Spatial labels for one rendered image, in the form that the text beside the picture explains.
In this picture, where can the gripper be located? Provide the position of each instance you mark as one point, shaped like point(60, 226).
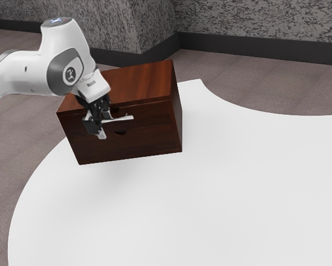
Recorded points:
point(95, 106)

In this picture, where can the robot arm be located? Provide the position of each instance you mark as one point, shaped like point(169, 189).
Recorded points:
point(21, 74)

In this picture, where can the dark brown wooden drawer cabinet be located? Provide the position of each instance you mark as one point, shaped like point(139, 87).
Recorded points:
point(146, 83)

